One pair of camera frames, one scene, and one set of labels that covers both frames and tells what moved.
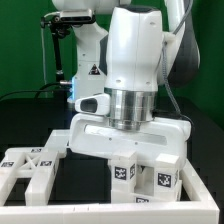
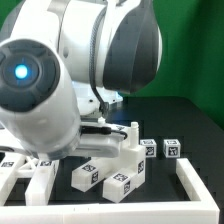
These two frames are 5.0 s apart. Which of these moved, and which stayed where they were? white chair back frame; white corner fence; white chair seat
Moved: white chair seat
Stayed: white corner fence; white chair back frame
